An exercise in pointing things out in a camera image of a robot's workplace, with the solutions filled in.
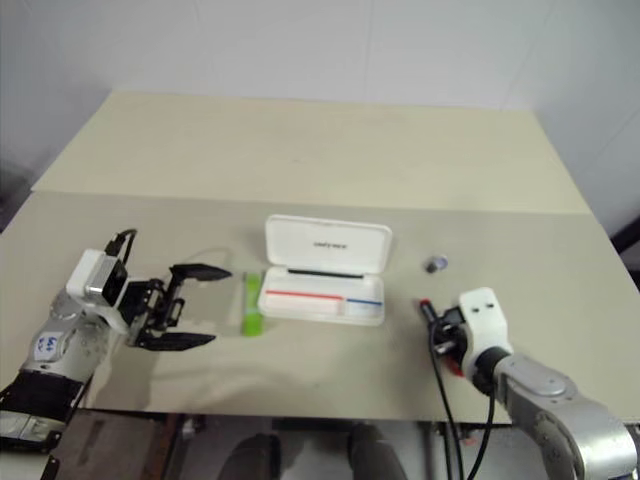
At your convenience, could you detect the red marker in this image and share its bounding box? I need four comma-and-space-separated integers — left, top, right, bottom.
417, 297, 465, 377

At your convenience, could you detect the black crossbar under table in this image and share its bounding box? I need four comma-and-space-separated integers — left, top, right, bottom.
272, 417, 351, 432

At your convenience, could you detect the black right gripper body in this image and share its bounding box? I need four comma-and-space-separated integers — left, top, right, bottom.
439, 305, 471, 359

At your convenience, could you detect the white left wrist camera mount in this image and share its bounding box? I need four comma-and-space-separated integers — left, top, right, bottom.
66, 248, 130, 334

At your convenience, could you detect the dark rounded shape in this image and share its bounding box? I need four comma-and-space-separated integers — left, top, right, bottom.
347, 422, 407, 480
232, 432, 281, 480

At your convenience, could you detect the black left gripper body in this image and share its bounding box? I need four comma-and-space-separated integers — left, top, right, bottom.
119, 277, 187, 347

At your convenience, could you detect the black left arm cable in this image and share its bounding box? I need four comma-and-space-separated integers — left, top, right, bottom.
105, 228, 139, 266

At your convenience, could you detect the black frame beside table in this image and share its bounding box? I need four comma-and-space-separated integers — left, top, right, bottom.
607, 212, 640, 291

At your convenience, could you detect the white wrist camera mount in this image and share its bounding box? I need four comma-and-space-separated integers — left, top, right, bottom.
458, 287, 515, 379
66, 248, 130, 334

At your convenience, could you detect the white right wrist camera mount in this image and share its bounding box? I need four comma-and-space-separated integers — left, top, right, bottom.
458, 287, 515, 379

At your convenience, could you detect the white plastic pencil case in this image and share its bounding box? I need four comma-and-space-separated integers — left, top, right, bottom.
257, 213, 394, 329

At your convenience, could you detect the green marker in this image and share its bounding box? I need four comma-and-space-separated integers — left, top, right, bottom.
241, 271, 265, 337

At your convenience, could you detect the dark brown panel under table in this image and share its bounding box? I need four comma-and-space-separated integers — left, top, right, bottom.
42, 410, 179, 480

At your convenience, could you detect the metal table leg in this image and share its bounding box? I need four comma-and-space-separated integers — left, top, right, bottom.
424, 422, 466, 480

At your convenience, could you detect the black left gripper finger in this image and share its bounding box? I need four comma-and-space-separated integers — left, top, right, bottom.
135, 331, 217, 352
167, 262, 233, 301

